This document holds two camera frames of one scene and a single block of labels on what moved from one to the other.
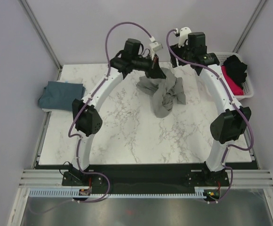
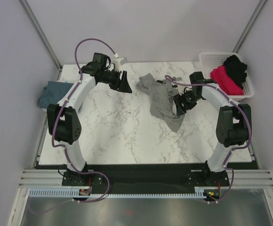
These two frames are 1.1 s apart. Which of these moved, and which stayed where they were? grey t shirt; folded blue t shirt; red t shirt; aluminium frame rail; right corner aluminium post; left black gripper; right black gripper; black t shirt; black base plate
Moved: right black gripper; grey t shirt; left black gripper
Stayed: right corner aluminium post; folded blue t shirt; aluminium frame rail; black t shirt; black base plate; red t shirt
